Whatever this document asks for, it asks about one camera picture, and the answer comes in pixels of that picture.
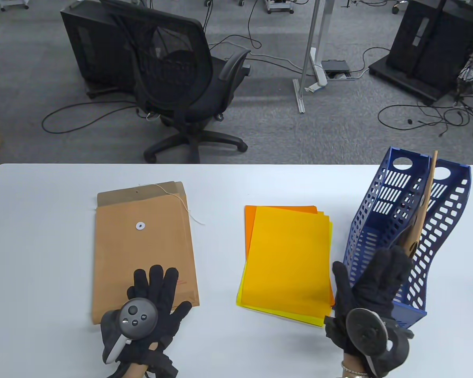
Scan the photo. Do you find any person's left hand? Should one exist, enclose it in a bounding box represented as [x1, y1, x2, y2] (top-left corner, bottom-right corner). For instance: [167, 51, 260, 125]
[101, 265, 193, 378]

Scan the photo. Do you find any person's right hand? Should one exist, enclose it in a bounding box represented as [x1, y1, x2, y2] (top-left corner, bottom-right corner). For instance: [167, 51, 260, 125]
[325, 246, 413, 356]

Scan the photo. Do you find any brown paper document pouch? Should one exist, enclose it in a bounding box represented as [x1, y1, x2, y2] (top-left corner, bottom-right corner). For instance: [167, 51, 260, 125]
[396, 150, 439, 260]
[92, 182, 200, 325]
[173, 181, 201, 308]

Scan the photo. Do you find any pale yellow cardstock sheet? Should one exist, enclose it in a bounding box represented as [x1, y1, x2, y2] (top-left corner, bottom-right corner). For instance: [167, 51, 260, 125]
[236, 215, 334, 327]

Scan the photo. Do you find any orange cardstock sheet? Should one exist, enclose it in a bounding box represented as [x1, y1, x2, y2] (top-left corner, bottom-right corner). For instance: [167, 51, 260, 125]
[244, 205, 335, 309]

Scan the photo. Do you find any person's right forearm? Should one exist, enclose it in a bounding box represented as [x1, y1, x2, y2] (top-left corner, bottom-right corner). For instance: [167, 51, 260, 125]
[341, 352, 369, 378]

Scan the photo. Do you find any grey white tracking controller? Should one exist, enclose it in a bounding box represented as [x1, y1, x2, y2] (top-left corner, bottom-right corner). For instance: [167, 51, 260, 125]
[346, 308, 415, 377]
[102, 298, 158, 365]

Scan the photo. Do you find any blue plastic file holder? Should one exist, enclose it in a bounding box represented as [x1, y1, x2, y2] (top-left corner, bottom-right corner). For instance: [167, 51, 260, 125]
[343, 146, 472, 332]

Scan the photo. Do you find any black mesh office chair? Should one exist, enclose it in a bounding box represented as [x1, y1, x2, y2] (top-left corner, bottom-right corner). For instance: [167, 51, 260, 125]
[101, 0, 252, 164]

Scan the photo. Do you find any black wheeled platform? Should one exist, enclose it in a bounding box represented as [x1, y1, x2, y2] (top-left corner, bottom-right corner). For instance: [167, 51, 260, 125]
[369, 54, 458, 106]

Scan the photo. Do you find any white power strip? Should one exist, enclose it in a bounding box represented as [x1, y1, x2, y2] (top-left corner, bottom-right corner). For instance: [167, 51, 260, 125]
[304, 47, 328, 93]

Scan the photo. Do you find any flat black floor box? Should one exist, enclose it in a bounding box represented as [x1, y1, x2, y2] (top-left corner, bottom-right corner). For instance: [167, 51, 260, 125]
[322, 59, 352, 75]

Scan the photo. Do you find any tall black equipment cabinet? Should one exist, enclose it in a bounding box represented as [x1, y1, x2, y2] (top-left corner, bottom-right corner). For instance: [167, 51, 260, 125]
[388, 0, 473, 92]

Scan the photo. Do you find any black computer cabinet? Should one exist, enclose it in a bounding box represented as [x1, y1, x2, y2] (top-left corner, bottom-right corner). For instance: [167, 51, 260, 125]
[60, 0, 140, 99]

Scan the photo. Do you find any metal desk leg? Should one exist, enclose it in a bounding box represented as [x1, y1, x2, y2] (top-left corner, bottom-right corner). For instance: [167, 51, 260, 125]
[292, 0, 335, 114]

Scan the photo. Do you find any white wheeled stand base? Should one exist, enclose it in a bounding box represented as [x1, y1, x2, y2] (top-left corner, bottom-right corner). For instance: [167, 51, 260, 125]
[265, 0, 295, 15]

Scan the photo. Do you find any silver beaded bracelet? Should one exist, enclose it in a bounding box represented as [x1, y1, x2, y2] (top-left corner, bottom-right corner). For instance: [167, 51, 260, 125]
[341, 361, 369, 376]

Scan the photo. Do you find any black floor cable loop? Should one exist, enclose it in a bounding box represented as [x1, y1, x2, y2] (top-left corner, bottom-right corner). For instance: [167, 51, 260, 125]
[42, 100, 139, 134]

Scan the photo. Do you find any tangle of black cables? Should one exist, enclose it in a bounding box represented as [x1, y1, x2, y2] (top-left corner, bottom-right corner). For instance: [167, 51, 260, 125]
[378, 39, 473, 160]

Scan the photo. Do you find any grey floor cable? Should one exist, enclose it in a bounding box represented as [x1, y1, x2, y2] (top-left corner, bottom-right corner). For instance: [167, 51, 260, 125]
[209, 35, 314, 75]

